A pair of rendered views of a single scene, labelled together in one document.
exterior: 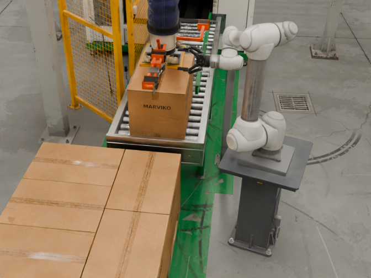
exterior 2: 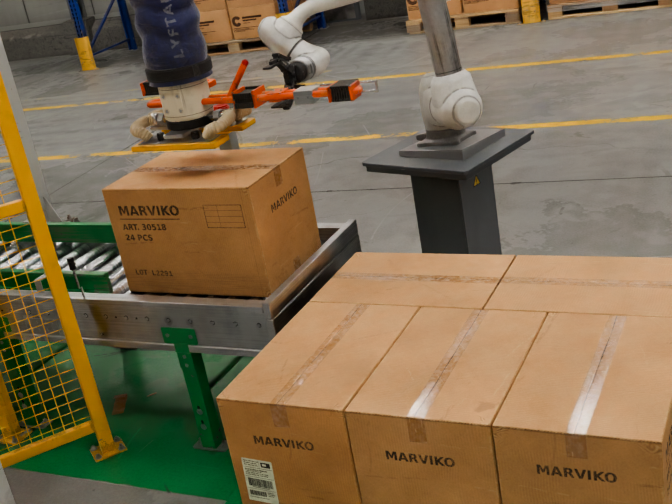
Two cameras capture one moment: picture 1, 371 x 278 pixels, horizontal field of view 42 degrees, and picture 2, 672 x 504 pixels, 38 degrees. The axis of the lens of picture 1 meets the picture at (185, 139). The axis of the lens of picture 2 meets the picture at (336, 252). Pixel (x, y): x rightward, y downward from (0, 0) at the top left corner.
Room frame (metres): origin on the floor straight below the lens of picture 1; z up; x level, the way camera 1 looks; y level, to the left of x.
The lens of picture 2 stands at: (1.46, 3.04, 1.87)
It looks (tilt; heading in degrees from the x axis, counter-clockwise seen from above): 22 degrees down; 293
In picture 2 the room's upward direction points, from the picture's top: 11 degrees counter-clockwise
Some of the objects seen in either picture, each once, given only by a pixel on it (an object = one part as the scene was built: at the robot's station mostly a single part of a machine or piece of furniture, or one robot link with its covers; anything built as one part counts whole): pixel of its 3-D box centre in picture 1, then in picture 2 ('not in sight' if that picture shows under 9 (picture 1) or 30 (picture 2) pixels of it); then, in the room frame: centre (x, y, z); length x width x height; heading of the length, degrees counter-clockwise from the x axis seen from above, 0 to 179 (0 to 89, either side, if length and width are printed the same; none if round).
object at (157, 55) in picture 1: (158, 55); (249, 97); (2.89, 0.19, 1.19); 0.10 x 0.08 x 0.06; 85
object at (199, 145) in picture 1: (154, 141); (314, 265); (2.77, 0.22, 0.58); 0.70 x 0.03 x 0.06; 84
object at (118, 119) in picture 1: (140, 70); (7, 314); (3.96, 0.43, 0.50); 2.31 x 0.05 x 0.19; 174
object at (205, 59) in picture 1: (203, 60); (292, 75); (2.85, -0.10, 1.18); 0.09 x 0.07 x 0.08; 85
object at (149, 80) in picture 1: (149, 82); (344, 91); (2.54, 0.23, 1.19); 0.08 x 0.07 x 0.05; 175
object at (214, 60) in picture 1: (214, 61); (301, 69); (2.85, -0.18, 1.18); 0.09 x 0.06 x 0.09; 175
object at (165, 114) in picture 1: (162, 94); (215, 220); (3.13, 0.18, 0.75); 0.60 x 0.40 x 0.40; 175
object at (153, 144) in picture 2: (150, 52); (178, 139); (3.15, 0.27, 1.08); 0.34 x 0.10 x 0.05; 175
